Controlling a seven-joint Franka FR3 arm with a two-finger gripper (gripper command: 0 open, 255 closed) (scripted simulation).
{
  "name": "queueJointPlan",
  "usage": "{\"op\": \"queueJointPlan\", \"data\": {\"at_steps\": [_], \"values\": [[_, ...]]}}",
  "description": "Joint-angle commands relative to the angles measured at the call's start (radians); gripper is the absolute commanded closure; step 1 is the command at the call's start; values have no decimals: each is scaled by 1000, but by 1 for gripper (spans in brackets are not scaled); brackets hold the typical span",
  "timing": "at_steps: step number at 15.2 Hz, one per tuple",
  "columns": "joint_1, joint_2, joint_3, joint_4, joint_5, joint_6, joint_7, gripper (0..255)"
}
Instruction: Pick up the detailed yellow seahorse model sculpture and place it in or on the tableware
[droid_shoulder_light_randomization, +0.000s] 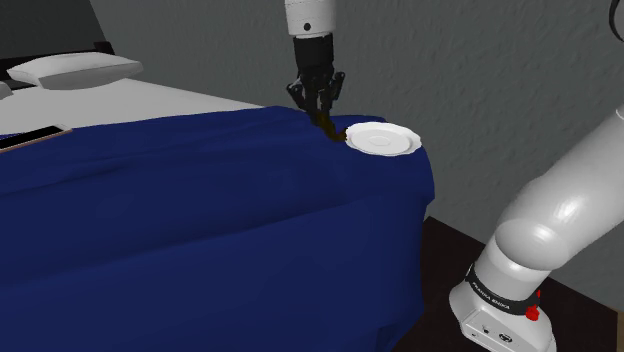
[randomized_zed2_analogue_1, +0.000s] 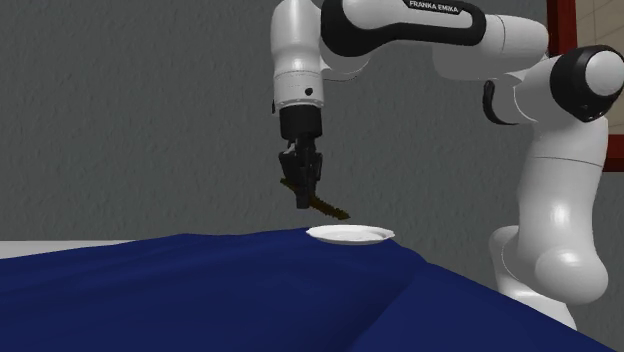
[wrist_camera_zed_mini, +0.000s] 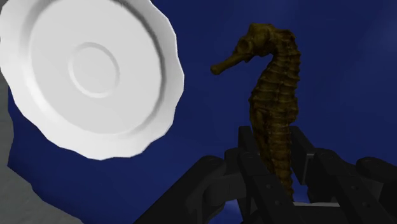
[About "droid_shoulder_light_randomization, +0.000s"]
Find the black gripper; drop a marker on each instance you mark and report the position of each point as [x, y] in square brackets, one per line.
[313, 52]

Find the brown slender utensil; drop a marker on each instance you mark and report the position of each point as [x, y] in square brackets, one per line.
[330, 128]

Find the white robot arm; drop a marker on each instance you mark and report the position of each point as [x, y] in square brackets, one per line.
[546, 229]

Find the white scalloped plate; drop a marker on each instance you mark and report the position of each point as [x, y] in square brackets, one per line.
[381, 139]

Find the dark blue blanket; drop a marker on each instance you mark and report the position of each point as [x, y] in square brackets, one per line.
[204, 219]

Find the bed with white mattress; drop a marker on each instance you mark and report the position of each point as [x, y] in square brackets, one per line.
[122, 105]

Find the white pillow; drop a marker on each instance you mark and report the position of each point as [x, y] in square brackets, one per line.
[73, 69]
[4, 90]

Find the black tablet with tan frame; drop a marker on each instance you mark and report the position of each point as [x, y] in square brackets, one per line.
[29, 137]

